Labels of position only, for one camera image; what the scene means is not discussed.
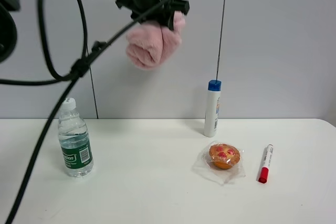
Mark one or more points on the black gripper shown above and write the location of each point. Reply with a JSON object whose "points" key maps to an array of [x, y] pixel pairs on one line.
{"points": [[165, 13]]}

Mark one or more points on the pink towel black band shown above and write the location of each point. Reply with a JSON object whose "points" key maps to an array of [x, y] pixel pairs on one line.
{"points": [[150, 44]]}

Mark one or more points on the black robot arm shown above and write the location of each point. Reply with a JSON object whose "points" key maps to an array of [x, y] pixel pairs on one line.
{"points": [[9, 30]]}

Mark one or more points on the white bottle blue cap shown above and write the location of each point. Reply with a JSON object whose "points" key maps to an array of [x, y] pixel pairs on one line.
{"points": [[212, 108]]}

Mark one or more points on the clear water bottle green label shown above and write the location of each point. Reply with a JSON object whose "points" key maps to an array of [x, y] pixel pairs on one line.
{"points": [[74, 140]]}

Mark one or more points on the wrapped orange fruit tart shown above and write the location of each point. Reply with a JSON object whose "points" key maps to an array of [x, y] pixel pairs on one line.
{"points": [[220, 163]]}

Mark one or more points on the red white marker pen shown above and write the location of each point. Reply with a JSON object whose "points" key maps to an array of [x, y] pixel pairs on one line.
{"points": [[265, 164]]}

